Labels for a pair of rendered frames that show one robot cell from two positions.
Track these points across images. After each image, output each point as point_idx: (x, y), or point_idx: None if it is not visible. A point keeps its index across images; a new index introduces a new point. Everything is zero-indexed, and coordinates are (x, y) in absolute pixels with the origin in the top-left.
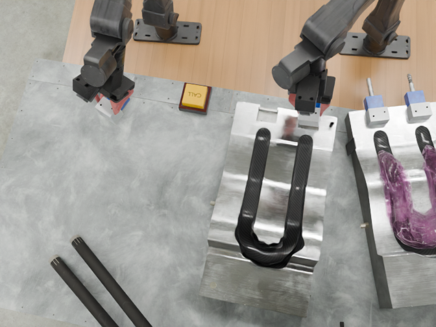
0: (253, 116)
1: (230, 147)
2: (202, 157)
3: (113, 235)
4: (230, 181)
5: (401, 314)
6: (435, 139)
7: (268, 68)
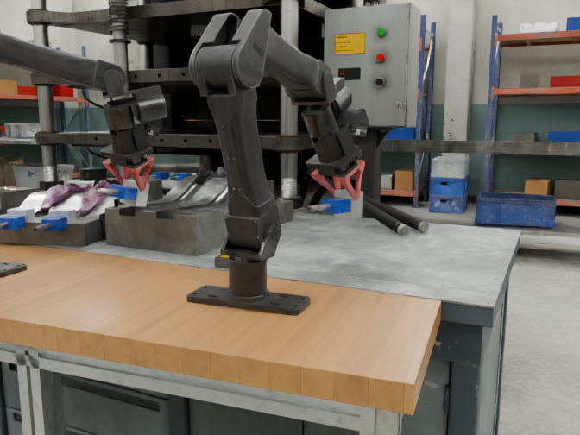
0: (186, 211)
1: (225, 209)
2: None
3: (365, 234)
4: None
5: None
6: None
7: (128, 270)
